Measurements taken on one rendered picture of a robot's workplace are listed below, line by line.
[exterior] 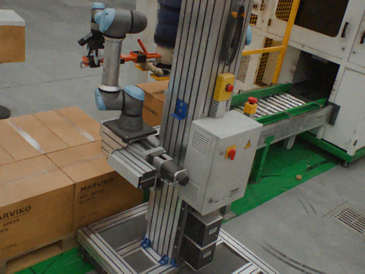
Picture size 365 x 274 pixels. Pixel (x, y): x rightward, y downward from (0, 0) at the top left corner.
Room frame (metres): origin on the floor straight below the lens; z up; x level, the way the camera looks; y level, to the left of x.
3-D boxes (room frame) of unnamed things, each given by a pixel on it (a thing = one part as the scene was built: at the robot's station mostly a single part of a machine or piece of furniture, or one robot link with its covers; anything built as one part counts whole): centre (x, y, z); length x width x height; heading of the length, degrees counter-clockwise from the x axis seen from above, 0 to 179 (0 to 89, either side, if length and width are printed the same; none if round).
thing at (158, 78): (2.94, 0.14, 1.14); 0.34 x 0.10 x 0.05; 134
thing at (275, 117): (3.85, -0.92, 0.60); 1.60 x 0.10 x 0.09; 138
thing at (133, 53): (2.84, 0.39, 1.25); 0.10 x 0.08 x 0.06; 44
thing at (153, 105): (3.17, 0.07, 0.75); 0.60 x 0.40 x 0.40; 136
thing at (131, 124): (2.21, 0.30, 1.09); 0.15 x 0.15 x 0.10
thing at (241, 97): (4.21, -0.53, 0.60); 1.60 x 0.10 x 0.09; 138
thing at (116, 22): (2.16, 0.42, 1.41); 0.15 x 0.12 x 0.55; 115
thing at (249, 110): (3.00, -0.45, 0.50); 0.07 x 0.07 x 1.00; 48
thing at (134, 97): (2.21, 0.31, 1.20); 0.13 x 0.12 x 0.14; 115
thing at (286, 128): (3.55, -0.72, 0.50); 2.31 x 0.05 x 0.19; 138
